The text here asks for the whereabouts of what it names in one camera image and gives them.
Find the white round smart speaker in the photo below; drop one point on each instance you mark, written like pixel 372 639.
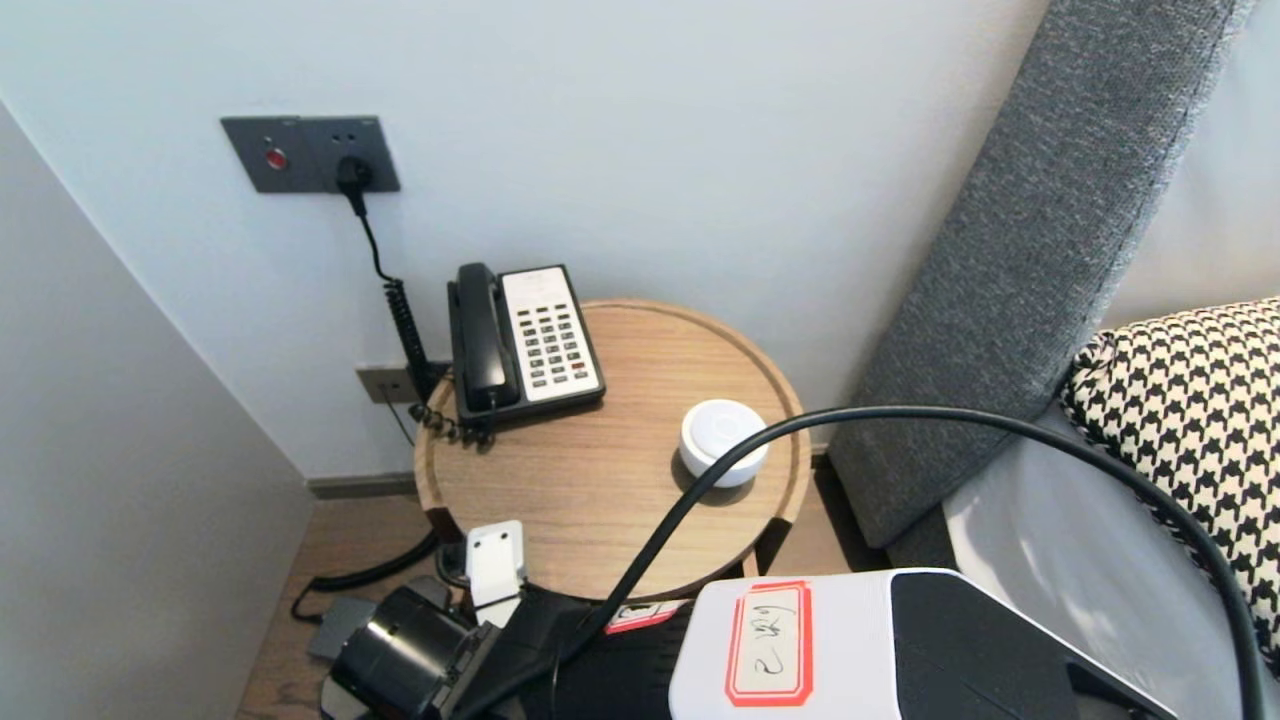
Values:
pixel 710 425

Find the black telephone base white keypad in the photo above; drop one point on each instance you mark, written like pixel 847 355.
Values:
pixel 550 340

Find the round wooden side table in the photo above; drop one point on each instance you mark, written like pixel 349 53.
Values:
pixel 600 470

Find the black telephone handset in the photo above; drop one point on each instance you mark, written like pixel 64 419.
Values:
pixel 482 340

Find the small red bordered label sticker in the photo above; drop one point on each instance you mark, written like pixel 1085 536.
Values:
pixel 645 617

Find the red bordered handwritten label sticker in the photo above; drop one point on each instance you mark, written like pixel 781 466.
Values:
pixel 768 645

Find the grey fabric bed base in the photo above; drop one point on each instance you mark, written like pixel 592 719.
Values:
pixel 920 550

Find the black power plug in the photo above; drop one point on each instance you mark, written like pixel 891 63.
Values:
pixel 354 178

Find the grey fabric headboard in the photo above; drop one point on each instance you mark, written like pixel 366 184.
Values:
pixel 1000 250

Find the grey power adapter box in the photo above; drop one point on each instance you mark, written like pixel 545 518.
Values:
pixel 340 625

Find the black white houndstooth pillow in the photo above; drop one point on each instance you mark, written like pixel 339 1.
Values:
pixel 1190 400

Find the small bronze wall outlet plate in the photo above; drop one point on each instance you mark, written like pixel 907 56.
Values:
pixel 378 385

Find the grey wall socket panel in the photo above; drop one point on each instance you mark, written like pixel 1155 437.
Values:
pixel 350 138

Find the grey switch panel red button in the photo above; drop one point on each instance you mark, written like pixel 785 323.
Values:
pixel 262 158

